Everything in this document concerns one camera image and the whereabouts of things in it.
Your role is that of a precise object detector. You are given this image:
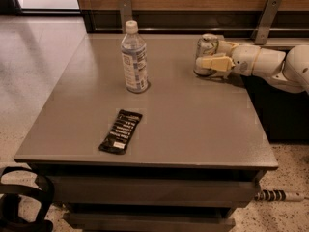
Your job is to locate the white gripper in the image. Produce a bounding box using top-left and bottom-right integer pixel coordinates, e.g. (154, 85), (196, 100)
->
(195, 41), (261, 76)

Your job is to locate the green white 7up can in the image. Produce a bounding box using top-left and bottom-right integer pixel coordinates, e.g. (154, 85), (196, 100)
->
(193, 33), (219, 76)

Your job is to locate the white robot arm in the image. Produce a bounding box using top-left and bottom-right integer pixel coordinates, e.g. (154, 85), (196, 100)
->
(195, 41), (309, 93)

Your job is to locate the clear plastic water bottle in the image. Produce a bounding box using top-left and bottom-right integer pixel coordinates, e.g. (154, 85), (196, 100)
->
(121, 20), (149, 93)

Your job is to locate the grey table with drawers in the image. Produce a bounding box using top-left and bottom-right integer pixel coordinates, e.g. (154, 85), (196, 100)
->
(15, 35), (277, 232)

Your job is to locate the black snack bar wrapper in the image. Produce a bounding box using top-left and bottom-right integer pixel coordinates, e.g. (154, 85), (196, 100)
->
(98, 109), (143, 155)

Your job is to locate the right metal wall bracket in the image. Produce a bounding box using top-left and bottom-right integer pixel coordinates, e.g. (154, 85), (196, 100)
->
(251, 0), (282, 45)

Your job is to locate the metal wall bracket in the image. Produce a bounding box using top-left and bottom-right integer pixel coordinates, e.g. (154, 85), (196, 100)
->
(118, 0), (132, 32)
(251, 0), (282, 45)

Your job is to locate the left metal wall bracket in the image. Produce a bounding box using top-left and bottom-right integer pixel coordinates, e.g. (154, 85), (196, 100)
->
(118, 0), (132, 32)

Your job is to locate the black white striped cable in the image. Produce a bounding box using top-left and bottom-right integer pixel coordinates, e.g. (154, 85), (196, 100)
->
(253, 189), (305, 203)

